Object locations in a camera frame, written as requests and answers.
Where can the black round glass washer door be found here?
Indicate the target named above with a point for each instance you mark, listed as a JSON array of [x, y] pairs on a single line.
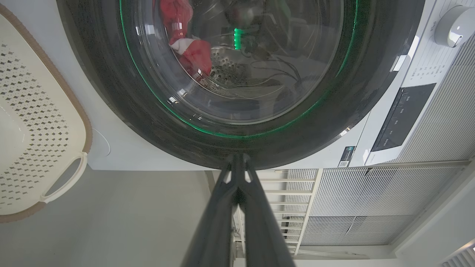
[[148, 111]]

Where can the white washing machine dial knob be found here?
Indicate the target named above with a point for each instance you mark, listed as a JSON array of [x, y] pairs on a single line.
[[452, 26]]

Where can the cream perforated laundry basket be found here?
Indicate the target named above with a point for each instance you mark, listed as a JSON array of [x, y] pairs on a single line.
[[29, 111]]

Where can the round white filter cover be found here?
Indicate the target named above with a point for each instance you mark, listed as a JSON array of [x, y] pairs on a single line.
[[100, 142]]

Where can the dark QR code sticker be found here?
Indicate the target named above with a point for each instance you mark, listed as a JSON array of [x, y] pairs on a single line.
[[346, 156]]

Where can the black touch control display panel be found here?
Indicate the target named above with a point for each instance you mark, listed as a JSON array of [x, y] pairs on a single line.
[[404, 115]]

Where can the red cloth garment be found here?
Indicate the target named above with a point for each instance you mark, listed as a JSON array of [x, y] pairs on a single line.
[[200, 55]]

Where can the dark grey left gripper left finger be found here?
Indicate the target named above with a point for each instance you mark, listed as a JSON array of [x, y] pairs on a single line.
[[213, 230]]

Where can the white washing machine body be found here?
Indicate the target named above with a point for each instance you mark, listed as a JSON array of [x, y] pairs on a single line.
[[122, 155]]

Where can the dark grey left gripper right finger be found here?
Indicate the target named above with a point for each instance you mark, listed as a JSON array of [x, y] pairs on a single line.
[[261, 230]]

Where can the stainless steel washing machine drum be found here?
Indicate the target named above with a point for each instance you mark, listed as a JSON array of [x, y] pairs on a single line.
[[230, 70]]

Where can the white ribbed wall panel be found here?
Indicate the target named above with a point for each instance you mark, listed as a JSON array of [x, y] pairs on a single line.
[[371, 193]]

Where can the white metal railing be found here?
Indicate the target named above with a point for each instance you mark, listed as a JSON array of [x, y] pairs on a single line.
[[311, 191]]

